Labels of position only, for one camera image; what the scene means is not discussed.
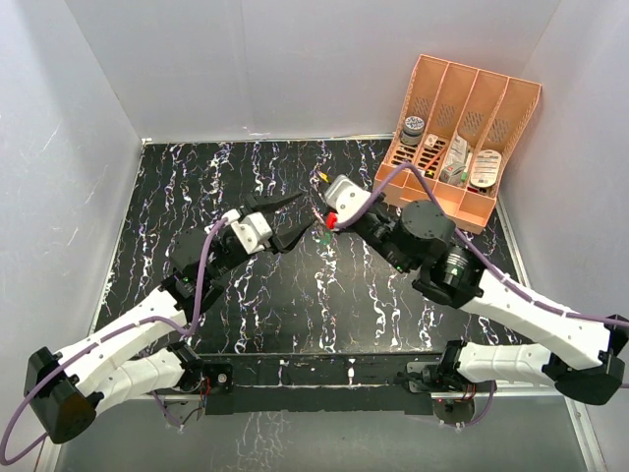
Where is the red pencil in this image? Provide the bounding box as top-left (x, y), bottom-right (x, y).
top-left (418, 147), bottom-right (447, 172)

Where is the white oval blister pack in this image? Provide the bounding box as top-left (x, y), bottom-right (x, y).
top-left (469, 149), bottom-right (502, 189)

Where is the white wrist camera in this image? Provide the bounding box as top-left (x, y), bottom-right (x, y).
top-left (324, 174), bottom-right (375, 232)
top-left (223, 209), bottom-right (273, 255)

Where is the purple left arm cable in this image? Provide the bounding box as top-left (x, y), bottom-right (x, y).
top-left (0, 215), bottom-right (232, 463)

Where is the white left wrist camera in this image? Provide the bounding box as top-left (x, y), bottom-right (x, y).
top-left (223, 209), bottom-right (273, 255)

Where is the grey round jar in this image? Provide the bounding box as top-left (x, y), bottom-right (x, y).
top-left (400, 115), bottom-right (426, 147)

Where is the white paper packet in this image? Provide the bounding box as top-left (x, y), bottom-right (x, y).
top-left (444, 133), bottom-right (470, 165)

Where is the small white card box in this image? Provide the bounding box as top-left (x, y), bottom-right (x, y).
top-left (425, 134), bottom-right (438, 148)

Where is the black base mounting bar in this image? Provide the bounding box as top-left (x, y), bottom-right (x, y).
top-left (161, 356), bottom-right (497, 417)

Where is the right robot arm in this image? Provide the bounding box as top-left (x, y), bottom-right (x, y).
top-left (339, 201), bottom-right (628, 405)

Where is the aluminium frame rail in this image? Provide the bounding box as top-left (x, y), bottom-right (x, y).
top-left (24, 190), bottom-right (624, 443)

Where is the large metal keyring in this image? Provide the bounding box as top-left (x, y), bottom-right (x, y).
top-left (312, 206), bottom-right (334, 240)

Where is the orange plastic desk organizer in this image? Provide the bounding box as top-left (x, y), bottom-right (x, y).
top-left (375, 55), bottom-right (542, 234)

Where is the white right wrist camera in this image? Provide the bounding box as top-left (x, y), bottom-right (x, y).
top-left (324, 174), bottom-right (375, 232)

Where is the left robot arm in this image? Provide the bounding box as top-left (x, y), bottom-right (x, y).
top-left (24, 192), bottom-right (309, 443)

